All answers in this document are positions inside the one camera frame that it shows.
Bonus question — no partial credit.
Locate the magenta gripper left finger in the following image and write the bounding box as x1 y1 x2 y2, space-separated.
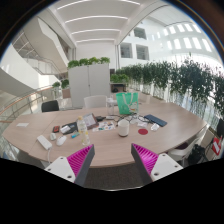
46 144 95 186

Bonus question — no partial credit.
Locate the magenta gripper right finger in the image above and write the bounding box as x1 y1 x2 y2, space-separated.
131 143 182 185

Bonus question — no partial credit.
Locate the clear plastic water bottle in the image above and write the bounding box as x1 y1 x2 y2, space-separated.
77 116 90 146

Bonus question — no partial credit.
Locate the white computer mouse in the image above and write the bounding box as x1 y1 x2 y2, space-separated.
56 135 67 146

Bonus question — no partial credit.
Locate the red round coaster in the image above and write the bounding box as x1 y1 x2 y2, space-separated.
138 128 148 135

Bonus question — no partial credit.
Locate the small white earbuds case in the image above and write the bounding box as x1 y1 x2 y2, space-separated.
50 133 56 141

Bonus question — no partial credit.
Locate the black pouch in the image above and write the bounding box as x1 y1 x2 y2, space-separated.
60 122 78 135

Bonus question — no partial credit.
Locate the white power strip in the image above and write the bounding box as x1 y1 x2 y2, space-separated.
37 135 52 150

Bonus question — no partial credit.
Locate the tablet in brown case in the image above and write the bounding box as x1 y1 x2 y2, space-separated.
83 113 98 129

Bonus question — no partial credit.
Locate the white ceramic mug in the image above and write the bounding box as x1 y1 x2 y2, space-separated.
118 119 129 137

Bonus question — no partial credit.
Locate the colourful sticker sheet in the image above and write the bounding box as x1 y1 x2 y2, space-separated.
92 121 115 132

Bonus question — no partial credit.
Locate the white chair right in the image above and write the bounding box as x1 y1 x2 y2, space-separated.
168 125 208 165

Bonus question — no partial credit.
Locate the black chair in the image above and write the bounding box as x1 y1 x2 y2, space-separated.
41 100 59 112

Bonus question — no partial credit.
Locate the green tote bag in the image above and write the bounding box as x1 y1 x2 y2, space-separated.
116 92 138 115

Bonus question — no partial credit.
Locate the white paper card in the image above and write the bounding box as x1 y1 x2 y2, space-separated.
16 123 29 127

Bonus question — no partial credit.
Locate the white chair behind table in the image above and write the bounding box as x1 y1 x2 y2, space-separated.
84 95 107 108

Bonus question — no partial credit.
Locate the tall clear glass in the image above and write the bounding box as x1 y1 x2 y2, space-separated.
107 98 114 115

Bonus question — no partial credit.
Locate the white cabinet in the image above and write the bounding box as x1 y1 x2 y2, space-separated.
68 64 110 108

